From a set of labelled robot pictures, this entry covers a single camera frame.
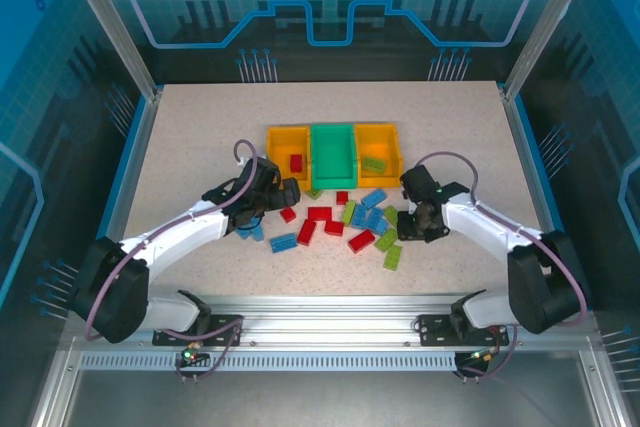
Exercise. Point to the aluminium frame post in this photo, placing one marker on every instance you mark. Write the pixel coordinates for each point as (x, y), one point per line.
(115, 22)
(547, 22)

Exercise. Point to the small blue lego brick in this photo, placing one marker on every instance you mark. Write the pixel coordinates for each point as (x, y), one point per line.
(245, 234)
(258, 233)

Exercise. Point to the connector with indicator lights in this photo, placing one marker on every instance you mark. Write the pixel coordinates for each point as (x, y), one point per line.
(480, 357)
(190, 356)

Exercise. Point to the yellow plastic bin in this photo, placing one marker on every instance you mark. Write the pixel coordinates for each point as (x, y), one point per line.
(280, 144)
(375, 142)

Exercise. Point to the small green lego brick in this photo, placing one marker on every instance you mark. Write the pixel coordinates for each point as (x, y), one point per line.
(314, 193)

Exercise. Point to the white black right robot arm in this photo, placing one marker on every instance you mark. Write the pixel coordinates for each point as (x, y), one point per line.
(480, 227)

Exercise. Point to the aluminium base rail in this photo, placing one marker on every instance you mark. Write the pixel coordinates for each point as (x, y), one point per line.
(325, 322)

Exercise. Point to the aluminium table side rail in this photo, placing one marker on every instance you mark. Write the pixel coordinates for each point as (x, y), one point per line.
(124, 202)
(536, 197)

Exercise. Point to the green plastic bin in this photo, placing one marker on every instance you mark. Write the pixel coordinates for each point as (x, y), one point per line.
(334, 157)

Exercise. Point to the small red lego brick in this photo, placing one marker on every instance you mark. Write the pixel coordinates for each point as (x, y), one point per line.
(287, 214)
(342, 197)

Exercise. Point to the red arch lego brick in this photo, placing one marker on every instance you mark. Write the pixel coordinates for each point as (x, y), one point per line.
(316, 212)

